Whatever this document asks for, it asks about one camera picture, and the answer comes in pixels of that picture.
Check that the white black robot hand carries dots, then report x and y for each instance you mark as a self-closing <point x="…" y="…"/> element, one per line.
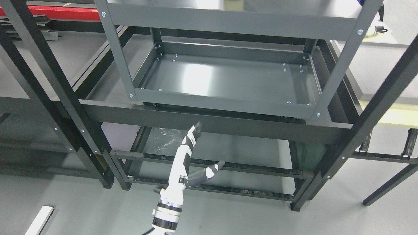
<point x="179" y="177"/>

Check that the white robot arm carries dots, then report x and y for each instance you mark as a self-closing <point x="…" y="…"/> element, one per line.
<point x="166" y="218"/>

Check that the dark grey metal shelf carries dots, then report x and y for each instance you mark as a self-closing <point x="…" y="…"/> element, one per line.
<point x="263" y="68"/>

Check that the black metal rack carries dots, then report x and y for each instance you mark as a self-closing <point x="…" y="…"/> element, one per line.
<point x="78" y="134"/>

